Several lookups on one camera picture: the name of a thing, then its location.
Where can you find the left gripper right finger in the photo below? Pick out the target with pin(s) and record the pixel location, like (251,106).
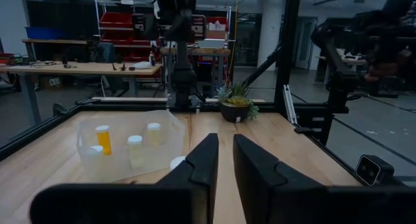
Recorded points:
(260,185)

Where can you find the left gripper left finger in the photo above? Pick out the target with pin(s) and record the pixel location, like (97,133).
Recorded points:
(204,185)

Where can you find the yellow-green bottle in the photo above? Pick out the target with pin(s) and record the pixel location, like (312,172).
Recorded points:
(135,152)
(153,136)

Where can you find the slim amber pill bottle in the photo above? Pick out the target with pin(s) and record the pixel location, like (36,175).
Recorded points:
(104,143)

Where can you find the white-capped translucent pill bottle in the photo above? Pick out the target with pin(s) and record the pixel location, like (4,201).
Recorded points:
(96,149)

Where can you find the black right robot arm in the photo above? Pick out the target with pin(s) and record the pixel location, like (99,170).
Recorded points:
(182,74)

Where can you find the wide amber pill bottle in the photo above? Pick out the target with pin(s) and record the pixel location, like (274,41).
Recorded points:
(177,162)

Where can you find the clear plastic bin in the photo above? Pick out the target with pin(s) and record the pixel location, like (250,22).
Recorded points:
(110,170)

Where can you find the blue storage bin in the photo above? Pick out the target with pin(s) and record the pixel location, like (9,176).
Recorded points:
(44,33)

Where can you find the white box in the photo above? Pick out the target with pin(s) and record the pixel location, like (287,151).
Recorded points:
(211,43)

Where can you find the white spray bottle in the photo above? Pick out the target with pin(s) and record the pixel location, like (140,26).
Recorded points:
(152,59)

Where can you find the small wooden table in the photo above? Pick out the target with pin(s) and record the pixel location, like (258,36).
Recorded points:
(211,51)

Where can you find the white rack with red bins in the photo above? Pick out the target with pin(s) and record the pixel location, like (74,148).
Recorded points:
(115,19)

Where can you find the succulent plant in black pot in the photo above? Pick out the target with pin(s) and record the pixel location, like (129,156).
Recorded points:
(234,112)

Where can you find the white round column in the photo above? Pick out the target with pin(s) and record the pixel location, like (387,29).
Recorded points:
(269,39)

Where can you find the long wooden workbench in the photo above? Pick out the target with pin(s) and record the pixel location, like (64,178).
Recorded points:
(81,68)

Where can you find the white door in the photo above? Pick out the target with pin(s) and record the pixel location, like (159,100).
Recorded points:
(305,42)

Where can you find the cardboard box with label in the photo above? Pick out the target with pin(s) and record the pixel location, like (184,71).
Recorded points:
(51,82)

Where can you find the table-level camera box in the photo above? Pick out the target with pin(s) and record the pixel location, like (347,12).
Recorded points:
(372,169)

